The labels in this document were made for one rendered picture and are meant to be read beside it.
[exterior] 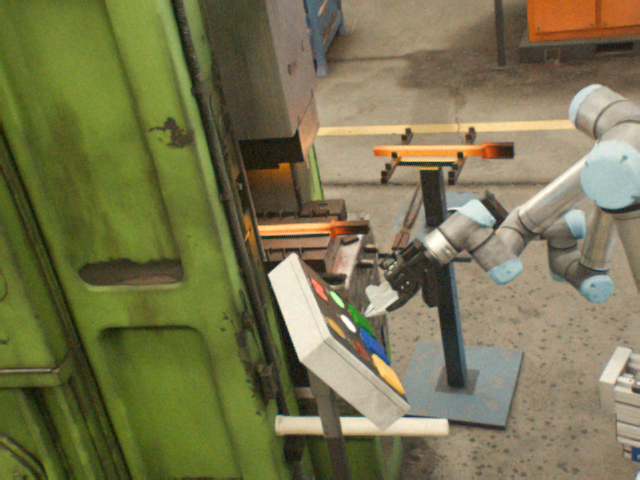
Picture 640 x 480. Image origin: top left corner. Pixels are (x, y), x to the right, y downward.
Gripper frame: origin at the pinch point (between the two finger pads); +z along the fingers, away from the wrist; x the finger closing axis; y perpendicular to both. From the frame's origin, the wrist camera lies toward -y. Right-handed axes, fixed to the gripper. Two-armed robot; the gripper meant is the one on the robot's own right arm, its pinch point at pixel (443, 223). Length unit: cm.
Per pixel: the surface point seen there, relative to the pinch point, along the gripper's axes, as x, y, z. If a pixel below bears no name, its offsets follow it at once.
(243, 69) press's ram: -17, -54, 39
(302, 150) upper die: -12.3, -30.3, 30.7
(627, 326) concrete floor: 84, 100, -50
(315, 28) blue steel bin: 355, 69, 120
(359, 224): -0.8, -1.2, 22.5
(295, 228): -0.9, -0.8, 40.7
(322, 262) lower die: -12.4, 3.1, 31.3
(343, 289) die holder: -15.9, 9.6, 26.0
